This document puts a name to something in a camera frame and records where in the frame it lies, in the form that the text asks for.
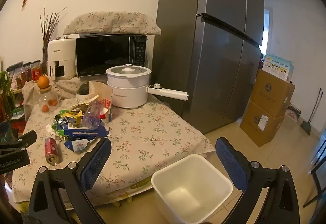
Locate red soda can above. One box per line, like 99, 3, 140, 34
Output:
44, 137, 62, 165

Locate brown cardboard box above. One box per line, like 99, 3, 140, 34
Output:
239, 100, 285, 147
251, 69, 296, 117

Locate white electric cooking pot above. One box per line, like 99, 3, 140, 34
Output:
106, 64, 189, 109

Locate light blue printed box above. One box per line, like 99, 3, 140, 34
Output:
262, 54, 295, 82

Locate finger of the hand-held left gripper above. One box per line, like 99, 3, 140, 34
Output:
0, 130, 38, 150

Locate grey refrigerator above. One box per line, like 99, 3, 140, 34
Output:
152, 0, 265, 134

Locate long blue snack packet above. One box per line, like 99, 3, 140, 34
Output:
57, 124, 112, 138

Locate glass jar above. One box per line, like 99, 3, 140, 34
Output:
38, 88, 60, 114

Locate floral cushion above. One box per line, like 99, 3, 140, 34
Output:
63, 11, 162, 36

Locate clear plastic bottle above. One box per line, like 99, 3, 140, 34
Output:
81, 101, 103, 130

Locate dried branches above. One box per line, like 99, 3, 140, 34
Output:
39, 2, 67, 74

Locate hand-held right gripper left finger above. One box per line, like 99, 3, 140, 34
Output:
28, 137, 112, 224

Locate white plastic bin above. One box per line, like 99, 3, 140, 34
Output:
151, 154, 233, 224

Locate dark green squash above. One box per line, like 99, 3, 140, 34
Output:
78, 81, 89, 95

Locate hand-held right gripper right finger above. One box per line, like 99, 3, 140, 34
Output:
215, 137, 301, 224

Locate large orange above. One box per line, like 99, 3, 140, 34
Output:
38, 74, 50, 89

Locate white air fryer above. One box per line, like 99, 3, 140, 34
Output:
48, 38, 77, 81

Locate green plant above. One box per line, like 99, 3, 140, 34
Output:
0, 71, 16, 119

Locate green white snack wrapper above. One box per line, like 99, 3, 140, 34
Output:
46, 122, 67, 142

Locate broom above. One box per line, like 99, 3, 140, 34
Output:
301, 88, 323, 136

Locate yellow green snack wrapper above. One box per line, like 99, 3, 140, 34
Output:
58, 109, 85, 123

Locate small blue white packet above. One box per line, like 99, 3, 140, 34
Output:
64, 137, 97, 154

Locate black microwave oven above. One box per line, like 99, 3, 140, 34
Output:
76, 35, 148, 77

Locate row of snack jars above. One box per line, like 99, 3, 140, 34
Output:
7, 60, 43, 90

